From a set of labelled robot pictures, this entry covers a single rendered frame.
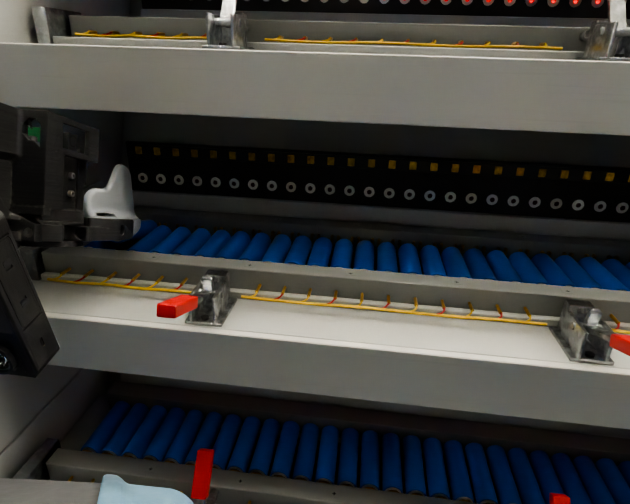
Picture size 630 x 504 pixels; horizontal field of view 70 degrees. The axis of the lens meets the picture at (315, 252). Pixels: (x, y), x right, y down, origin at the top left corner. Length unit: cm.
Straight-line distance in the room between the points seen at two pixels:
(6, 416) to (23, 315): 18
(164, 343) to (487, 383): 23
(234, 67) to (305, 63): 5
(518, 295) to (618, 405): 9
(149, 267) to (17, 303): 11
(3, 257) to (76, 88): 15
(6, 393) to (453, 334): 37
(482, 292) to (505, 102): 14
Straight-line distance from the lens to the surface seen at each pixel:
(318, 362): 32
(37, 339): 33
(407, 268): 39
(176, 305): 27
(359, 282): 35
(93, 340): 38
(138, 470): 47
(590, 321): 35
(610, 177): 51
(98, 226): 34
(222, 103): 35
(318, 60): 33
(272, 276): 36
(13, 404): 49
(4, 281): 30
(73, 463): 49
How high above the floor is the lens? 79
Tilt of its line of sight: 2 degrees down
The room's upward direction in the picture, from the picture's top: 4 degrees clockwise
